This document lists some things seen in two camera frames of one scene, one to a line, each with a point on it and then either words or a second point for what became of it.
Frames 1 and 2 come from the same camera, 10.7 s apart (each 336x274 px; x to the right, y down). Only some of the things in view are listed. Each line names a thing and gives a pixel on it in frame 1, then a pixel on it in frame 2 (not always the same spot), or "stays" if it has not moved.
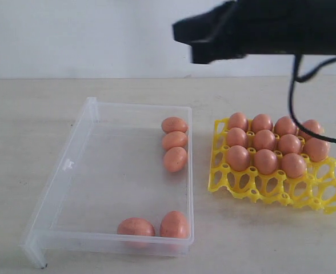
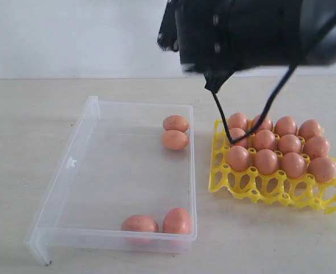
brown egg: (316, 149) stays
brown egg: (294, 165) stays
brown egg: (175, 158) → (323, 168)
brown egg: (172, 139) stays
